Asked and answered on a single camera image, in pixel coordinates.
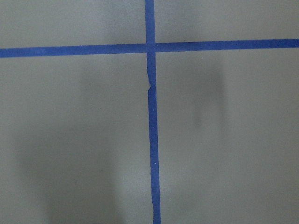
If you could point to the blue tape line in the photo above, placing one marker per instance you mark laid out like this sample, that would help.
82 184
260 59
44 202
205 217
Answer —
70 50
153 140

